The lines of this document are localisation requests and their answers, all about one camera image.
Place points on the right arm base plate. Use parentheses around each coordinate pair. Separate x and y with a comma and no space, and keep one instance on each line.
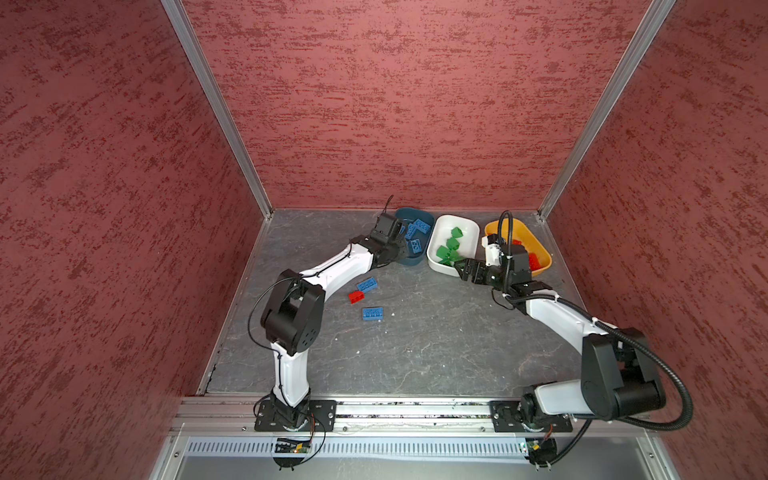
(516,416)

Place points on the aluminium corner post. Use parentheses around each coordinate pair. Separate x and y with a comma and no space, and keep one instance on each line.
(185,33)
(643,37)

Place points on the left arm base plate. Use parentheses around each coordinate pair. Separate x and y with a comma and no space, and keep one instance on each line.
(273,416)

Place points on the dark teal container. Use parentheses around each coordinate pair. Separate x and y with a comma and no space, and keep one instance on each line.
(407,215)

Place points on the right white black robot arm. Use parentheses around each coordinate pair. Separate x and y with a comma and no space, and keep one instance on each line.
(620,376)

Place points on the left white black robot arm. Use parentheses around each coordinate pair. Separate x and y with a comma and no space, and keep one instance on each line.
(292,317)

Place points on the blue lego mid floor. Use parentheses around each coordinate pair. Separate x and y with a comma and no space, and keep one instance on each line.
(373,314)

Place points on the red lego left cluster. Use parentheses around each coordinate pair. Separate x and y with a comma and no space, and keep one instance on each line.
(356,296)

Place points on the aluminium front rail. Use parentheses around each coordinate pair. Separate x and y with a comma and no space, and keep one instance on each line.
(360,416)

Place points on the right aluminium corner post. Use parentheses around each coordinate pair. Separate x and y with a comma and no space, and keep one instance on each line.
(643,37)

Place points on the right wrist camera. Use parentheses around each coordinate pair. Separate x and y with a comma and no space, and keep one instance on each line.
(507,264)

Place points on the yellow container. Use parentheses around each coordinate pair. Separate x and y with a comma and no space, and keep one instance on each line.
(523,236)

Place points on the blue long lego floor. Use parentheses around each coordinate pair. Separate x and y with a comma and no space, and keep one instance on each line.
(367,285)

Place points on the white container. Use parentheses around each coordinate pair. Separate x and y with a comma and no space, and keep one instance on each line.
(462,248)

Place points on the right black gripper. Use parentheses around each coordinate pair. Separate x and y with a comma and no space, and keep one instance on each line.
(477,264)

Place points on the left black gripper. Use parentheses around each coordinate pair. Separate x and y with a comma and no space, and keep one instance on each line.
(400,241)

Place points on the left aluminium corner post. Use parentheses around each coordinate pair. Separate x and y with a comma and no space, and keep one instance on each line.
(185,33)

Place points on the red legos in yellow bin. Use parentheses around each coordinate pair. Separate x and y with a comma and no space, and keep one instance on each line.
(534,263)

